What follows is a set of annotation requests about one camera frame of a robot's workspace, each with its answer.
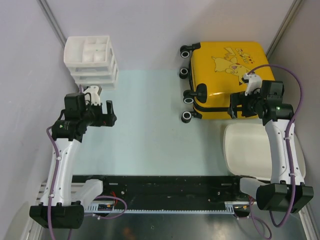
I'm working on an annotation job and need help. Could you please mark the yellow Pikachu hard-shell suitcase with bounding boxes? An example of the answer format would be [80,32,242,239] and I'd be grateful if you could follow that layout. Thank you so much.
[179,41,275,123]

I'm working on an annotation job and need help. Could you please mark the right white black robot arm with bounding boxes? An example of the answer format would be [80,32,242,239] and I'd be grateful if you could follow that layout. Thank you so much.
[227,79,314,214]

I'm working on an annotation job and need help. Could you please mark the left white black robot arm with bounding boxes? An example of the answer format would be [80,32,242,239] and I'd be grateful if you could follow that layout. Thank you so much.
[29,92,117,230]

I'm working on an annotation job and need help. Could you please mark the white plastic tray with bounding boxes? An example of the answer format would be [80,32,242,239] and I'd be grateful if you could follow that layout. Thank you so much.
[222,123,307,182]

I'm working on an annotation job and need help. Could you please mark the white plastic drawer organizer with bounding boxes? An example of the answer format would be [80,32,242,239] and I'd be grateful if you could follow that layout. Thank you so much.
[63,35,119,90]

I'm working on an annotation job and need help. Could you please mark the light blue table mat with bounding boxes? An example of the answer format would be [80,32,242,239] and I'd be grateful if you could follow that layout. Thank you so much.
[73,70,229,176]

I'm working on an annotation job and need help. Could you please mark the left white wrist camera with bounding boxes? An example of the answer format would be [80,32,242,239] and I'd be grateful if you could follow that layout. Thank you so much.
[83,85,102,106]

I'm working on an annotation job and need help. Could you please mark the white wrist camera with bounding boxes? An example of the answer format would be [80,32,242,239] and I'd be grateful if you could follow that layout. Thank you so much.
[83,85,102,106]
[243,73,262,96]

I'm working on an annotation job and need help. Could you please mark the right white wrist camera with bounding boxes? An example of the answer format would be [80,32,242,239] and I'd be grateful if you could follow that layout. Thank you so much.
[243,73,262,96]

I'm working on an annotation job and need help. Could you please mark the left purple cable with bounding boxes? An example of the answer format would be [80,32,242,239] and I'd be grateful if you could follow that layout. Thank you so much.
[45,126,76,240]

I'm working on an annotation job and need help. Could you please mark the purple cable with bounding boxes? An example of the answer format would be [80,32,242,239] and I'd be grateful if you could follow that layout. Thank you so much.
[45,126,76,240]
[246,64,305,228]

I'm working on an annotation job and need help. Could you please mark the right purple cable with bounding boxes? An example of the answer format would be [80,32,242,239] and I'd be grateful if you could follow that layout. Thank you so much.
[246,64,305,228]

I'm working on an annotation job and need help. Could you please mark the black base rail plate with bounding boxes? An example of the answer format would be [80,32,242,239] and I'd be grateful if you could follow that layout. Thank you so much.
[72,175,249,212]

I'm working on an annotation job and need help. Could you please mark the grey slotted cable duct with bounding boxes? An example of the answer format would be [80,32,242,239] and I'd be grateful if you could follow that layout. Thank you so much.
[83,201,236,215]

